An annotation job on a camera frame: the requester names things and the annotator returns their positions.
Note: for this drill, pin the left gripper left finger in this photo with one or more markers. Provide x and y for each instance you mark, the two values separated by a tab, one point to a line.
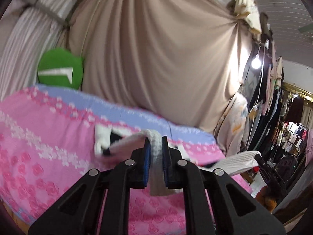
99	201

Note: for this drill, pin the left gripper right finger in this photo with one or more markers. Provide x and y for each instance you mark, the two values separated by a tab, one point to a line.
214	202

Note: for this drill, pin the red white navy knit sweater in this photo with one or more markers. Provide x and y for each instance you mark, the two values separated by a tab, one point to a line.
114	145

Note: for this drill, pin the hanging clothes rack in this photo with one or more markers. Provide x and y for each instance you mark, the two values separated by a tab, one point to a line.
280	137

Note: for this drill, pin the person's right hand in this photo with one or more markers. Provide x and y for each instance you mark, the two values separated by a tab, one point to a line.
265	198

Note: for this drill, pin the floral hanging cloth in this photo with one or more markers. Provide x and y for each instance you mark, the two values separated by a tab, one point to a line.
232	130

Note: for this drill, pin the pink floral bed sheet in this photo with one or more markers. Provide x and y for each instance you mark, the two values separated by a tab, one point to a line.
47	143

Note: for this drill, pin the glowing light bulb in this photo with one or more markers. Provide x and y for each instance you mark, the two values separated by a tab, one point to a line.
256	62

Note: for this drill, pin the green round pillow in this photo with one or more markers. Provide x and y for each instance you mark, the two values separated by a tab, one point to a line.
59	67

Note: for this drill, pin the beige draped curtain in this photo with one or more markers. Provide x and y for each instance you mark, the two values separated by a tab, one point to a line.
181	59

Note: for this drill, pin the silver striped curtain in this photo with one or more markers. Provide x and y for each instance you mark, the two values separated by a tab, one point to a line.
28	29

